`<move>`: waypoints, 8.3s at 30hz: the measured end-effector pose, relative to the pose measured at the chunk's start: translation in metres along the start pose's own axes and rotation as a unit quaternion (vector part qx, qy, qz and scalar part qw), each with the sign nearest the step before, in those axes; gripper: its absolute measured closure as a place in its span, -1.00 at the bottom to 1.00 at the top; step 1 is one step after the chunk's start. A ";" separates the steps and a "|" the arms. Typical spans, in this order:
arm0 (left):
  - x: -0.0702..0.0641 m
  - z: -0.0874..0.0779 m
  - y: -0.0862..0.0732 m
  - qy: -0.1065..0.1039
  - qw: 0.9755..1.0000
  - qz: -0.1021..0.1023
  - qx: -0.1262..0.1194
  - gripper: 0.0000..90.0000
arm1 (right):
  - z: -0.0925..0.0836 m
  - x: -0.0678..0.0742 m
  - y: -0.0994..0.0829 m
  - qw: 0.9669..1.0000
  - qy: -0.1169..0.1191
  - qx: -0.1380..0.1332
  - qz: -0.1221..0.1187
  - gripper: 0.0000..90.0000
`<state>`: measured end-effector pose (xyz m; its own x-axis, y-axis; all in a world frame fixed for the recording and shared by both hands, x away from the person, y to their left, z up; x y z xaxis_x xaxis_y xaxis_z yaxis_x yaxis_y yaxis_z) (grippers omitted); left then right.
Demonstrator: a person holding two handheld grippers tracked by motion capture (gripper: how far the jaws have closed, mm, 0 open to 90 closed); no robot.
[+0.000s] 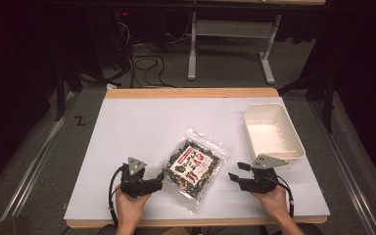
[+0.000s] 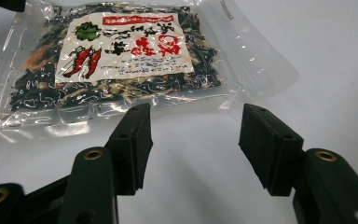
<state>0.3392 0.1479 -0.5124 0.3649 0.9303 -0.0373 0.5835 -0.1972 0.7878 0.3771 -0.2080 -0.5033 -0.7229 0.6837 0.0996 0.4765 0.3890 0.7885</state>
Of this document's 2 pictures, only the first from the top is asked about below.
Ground black metal stand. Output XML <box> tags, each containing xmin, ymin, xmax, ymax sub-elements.
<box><xmin>276</xmin><ymin>70</ymin><xmax>337</xmax><ymax>134</ymax></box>
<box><xmin>54</xmin><ymin>62</ymin><xmax>83</xmax><ymax>122</ymax></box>

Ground clear dried seaweed packet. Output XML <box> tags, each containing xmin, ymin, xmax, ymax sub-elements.
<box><xmin>161</xmin><ymin>127</ymin><xmax>232</xmax><ymax>215</ymax></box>

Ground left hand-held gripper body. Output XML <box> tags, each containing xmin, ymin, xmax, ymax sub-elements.
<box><xmin>119</xmin><ymin>157</ymin><xmax>158</xmax><ymax>199</ymax></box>

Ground black floor cables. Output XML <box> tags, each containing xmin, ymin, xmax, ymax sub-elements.
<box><xmin>109</xmin><ymin>19</ymin><xmax>178</xmax><ymax>90</ymax></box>

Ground white plastic bin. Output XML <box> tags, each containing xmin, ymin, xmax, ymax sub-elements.
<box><xmin>243</xmin><ymin>102</ymin><xmax>307</xmax><ymax>165</ymax></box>

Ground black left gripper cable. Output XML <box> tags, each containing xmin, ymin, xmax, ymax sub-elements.
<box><xmin>108</xmin><ymin>164</ymin><xmax>126</xmax><ymax>227</ymax></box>

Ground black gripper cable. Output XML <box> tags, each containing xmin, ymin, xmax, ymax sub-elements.
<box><xmin>108</xmin><ymin>164</ymin><xmax>126</xmax><ymax>227</ymax></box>
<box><xmin>269</xmin><ymin>175</ymin><xmax>296</xmax><ymax>219</ymax></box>

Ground white table mat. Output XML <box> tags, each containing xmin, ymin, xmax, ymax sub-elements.
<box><xmin>63</xmin><ymin>96</ymin><xmax>331</xmax><ymax>221</ymax></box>

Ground person's left hand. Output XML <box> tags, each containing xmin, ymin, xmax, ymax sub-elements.
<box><xmin>115</xmin><ymin>185</ymin><xmax>152</xmax><ymax>227</ymax></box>

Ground white metal table frame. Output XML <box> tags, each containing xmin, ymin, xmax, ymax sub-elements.
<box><xmin>187</xmin><ymin>10</ymin><xmax>284</xmax><ymax>86</ymax></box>

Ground person's right hand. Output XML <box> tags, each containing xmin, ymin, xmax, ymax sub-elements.
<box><xmin>252</xmin><ymin>185</ymin><xmax>290</xmax><ymax>220</ymax></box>

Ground aluminium floor rail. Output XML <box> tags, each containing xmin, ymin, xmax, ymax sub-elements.
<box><xmin>0</xmin><ymin>91</ymin><xmax>76</xmax><ymax>223</ymax></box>
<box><xmin>307</xmin><ymin>99</ymin><xmax>376</xmax><ymax>235</ymax></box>

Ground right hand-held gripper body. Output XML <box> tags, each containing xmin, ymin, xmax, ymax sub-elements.
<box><xmin>239</xmin><ymin>154</ymin><xmax>290</xmax><ymax>195</ymax></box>

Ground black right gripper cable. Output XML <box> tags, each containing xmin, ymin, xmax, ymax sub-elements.
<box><xmin>269</xmin><ymin>175</ymin><xmax>296</xmax><ymax>219</ymax></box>

